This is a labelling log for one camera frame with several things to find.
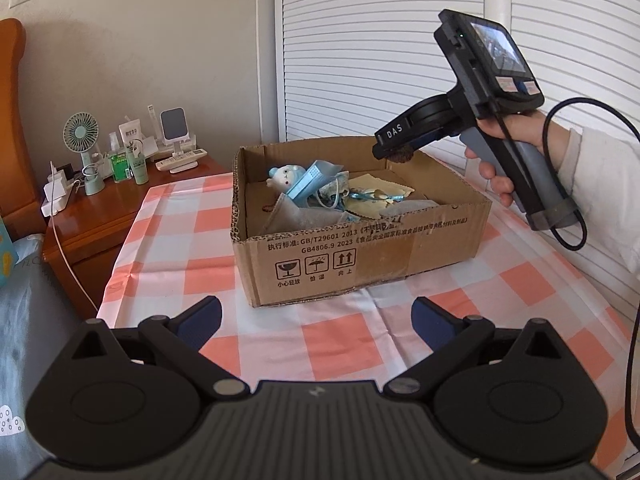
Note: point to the white power strip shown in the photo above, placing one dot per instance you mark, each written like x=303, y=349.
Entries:
x=57, y=192

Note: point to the green tube bottle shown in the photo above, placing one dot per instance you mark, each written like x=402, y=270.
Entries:
x=137, y=162

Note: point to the cardboard box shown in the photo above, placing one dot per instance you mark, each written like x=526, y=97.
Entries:
x=307, y=265

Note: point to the green desk fan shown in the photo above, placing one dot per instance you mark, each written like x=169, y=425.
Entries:
x=80, y=135

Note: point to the wooden nightstand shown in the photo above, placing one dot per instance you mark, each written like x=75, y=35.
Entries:
x=83, y=241

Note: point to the blue tassel sachet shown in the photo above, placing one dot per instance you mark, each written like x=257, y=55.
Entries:
x=334, y=194

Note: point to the blue face mask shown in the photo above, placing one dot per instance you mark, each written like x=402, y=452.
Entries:
x=319, y=174

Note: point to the green box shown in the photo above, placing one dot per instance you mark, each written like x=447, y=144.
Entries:
x=120, y=167

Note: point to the brown scrunchie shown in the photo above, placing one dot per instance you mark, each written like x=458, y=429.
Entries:
x=402, y=155

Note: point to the phone on white stand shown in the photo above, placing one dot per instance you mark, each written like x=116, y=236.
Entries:
x=175, y=131

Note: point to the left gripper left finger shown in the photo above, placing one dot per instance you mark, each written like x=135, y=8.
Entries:
x=176, y=343

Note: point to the white sleeved right forearm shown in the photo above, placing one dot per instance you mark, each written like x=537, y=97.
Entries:
x=601, y=173

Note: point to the white card box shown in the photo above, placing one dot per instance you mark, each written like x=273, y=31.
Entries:
x=131, y=133

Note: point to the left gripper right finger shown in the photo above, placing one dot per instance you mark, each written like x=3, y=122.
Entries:
x=456, y=343

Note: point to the blue plush toy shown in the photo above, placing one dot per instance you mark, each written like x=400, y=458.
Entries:
x=282, y=178

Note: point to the blue bed sheet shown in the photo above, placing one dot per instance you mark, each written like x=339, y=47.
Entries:
x=37, y=320

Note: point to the person's right hand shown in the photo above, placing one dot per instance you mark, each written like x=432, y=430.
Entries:
x=525, y=128

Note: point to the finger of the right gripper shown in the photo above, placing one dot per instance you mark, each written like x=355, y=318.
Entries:
x=425, y=122

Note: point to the white louvered closet door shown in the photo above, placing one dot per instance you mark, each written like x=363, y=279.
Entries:
x=348, y=67

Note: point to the wooden headboard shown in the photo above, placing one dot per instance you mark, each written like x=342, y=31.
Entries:
x=20, y=195

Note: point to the white remote control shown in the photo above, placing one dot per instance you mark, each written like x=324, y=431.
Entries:
x=181, y=162

